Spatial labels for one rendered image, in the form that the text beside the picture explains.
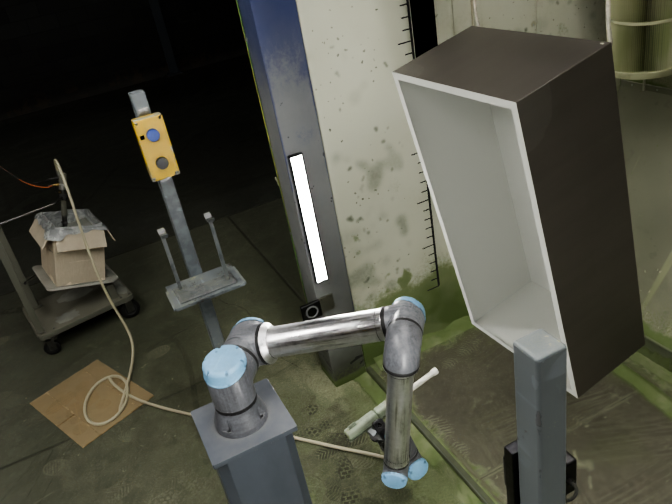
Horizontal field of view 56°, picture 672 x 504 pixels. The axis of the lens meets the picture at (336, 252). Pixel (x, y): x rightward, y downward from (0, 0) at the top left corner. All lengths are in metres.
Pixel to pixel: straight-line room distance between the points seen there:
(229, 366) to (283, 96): 1.11
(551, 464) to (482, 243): 1.81
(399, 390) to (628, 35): 1.87
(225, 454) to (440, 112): 1.40
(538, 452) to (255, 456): 1.47
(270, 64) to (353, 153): 0.54
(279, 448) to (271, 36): 1.53
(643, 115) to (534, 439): 2.80
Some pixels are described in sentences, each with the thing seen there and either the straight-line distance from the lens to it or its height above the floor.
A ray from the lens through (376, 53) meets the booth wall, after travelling 2.79.
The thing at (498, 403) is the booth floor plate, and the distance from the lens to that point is 3.09.
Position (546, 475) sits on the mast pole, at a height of 1.43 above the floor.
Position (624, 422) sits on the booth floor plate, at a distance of 3.05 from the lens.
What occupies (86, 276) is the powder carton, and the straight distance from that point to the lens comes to 4.25.
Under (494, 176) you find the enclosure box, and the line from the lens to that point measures 2.63.
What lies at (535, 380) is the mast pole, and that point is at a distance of 0.86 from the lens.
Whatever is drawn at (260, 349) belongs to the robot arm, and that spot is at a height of 0.87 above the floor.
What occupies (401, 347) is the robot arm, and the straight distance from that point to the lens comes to 1.99.
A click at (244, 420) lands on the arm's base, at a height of 0.70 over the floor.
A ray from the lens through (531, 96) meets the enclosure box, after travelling 1.80.
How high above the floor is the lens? 2.17
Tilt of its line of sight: 29 degrees down
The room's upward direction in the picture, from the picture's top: 11 degrees counter-clockwise
